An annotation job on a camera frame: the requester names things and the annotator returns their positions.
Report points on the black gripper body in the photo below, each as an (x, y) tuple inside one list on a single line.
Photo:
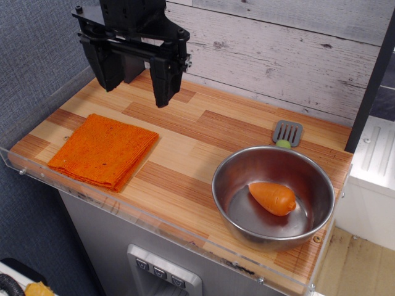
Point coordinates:
[(136, 28)]

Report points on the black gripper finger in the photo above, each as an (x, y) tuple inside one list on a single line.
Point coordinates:
[(106, 65), (166, 75)]

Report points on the orange cloth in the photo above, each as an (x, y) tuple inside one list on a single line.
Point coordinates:
[(104, 152)]

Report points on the grey toy spatula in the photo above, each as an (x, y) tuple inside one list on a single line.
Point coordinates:
[(288, 131)]

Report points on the stainless steel bowl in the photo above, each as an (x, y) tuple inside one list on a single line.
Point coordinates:
[(248, 221)]

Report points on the orange toy carrot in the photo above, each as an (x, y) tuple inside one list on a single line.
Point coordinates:
[(275, 198)]

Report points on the clear acrylic table guard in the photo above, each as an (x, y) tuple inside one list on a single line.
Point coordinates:
[(167, 207)]

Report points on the grey cabinet with dispenser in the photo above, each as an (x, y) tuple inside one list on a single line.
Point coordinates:
[(131, 260)]

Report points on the yellow object at corner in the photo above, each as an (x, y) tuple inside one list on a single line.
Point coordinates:
[(38, 289)]

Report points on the black left vertical post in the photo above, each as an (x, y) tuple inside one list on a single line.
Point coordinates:
[(133, 67)]

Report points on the black vertical post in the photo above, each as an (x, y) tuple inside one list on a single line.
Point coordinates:
[(374, 83), (133, 67)]

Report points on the black right vertical post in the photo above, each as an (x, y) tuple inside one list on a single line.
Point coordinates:
[(374, 83)]

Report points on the white aluminium side rail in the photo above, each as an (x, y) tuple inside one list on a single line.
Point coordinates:
[(373, 160)]

